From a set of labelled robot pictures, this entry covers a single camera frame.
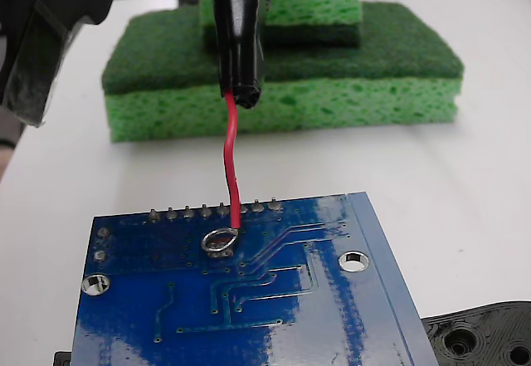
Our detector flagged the red wire with metal ring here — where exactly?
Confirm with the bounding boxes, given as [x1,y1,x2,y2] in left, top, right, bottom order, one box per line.
[200,90,242,259]

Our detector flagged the blue circuit board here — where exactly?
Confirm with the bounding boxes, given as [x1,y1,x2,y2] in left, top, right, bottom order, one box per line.
[70,191,441,366]

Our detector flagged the small green sponge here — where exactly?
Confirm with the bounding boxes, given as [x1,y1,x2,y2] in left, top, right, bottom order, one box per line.
[197,0,364,50]

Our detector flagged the large green sponge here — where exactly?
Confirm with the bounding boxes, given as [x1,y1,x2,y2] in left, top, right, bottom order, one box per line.
[101,1,465,144]

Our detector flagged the black plastic bracket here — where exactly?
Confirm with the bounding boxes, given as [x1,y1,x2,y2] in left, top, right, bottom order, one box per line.
[52,299,531,366]

